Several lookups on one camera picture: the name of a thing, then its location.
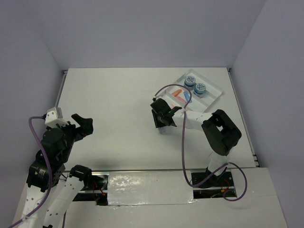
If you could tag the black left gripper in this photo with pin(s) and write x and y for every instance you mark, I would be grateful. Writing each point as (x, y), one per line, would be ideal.
(86, 127)

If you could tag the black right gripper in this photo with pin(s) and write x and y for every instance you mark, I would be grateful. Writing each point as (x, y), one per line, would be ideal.
(157, 123)

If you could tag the clear blue-cap spray bottle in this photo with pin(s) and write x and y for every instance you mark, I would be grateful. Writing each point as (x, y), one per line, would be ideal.
(162, 130)

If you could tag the pink transparent eraser case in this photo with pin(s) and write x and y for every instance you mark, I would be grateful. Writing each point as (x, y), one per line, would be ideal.
(181, 99)

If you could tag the orange transparent eraser case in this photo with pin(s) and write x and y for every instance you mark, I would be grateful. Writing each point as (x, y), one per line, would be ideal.
(176, 93)

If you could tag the blue transparent eraser case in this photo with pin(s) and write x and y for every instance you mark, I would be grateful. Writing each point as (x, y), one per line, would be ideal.
(187, 96)

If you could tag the blue ink jar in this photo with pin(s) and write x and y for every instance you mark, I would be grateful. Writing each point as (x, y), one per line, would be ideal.
(199, 90)
(190, 82)

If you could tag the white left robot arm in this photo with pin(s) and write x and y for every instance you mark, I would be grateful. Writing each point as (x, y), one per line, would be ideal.
(41, 209)

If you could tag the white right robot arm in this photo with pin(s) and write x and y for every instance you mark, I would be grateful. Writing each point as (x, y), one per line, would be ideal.
(220, 131)

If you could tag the white divided plastic tray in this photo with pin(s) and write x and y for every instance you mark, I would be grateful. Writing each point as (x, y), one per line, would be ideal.
(193, 90)

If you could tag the silver foil covered plate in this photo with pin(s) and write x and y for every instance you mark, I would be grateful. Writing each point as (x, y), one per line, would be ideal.
(148, 188)

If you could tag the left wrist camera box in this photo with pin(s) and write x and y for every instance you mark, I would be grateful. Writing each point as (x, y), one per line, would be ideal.
(54, 118)

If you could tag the metal base rail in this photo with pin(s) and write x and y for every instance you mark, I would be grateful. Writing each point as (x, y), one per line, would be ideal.
(97, 192)

